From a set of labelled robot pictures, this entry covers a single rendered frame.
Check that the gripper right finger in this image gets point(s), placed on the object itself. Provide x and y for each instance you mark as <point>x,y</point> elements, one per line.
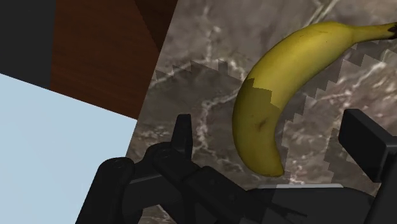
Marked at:
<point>369,145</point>

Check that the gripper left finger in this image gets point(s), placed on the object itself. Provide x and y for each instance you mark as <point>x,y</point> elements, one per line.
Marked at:
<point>173,169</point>

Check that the yellow banana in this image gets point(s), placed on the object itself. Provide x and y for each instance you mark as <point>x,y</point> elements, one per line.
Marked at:
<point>273,102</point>

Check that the dark brown wooden cabinet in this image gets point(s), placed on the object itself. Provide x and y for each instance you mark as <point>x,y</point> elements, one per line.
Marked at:
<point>102,56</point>

